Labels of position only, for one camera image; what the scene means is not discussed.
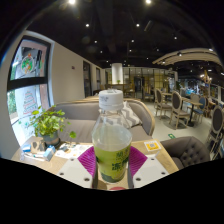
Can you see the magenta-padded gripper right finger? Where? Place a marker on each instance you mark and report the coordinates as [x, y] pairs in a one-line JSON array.
[[148, 168]]

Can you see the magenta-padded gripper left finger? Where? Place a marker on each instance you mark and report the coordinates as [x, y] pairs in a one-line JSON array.
[[75, 168]]

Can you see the clear green-labelled drink bottle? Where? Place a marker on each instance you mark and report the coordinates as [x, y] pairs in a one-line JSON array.
[[111, 143]]

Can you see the white printed pamphlet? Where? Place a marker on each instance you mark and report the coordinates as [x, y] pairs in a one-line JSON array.
[[71, 151]]

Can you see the yellow square table sign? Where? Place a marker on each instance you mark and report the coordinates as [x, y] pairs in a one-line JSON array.
[[152, 146]]

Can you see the pale blue carton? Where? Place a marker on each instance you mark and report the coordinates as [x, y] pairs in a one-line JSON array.
[[49, 153]]

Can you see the dark grey tufted armchair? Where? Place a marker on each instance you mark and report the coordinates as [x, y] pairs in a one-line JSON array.
[[186, 151]]

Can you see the green potted plant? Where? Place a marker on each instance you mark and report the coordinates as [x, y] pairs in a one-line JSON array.
[[48, 123]]

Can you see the small blue box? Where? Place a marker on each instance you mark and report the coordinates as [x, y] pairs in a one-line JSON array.
[[26, 147]]

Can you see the grey wood-framed sofa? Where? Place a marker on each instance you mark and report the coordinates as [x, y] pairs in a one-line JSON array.
[[76, 113]]

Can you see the group of dining chairs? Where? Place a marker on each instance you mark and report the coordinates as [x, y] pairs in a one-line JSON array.
[[176, 103]]

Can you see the window with festive stickers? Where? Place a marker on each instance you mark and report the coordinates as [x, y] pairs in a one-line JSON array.
[[28, 73]]

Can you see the group of ceiling spotlights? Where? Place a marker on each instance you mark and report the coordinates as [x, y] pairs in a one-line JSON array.
[[71, 1]]

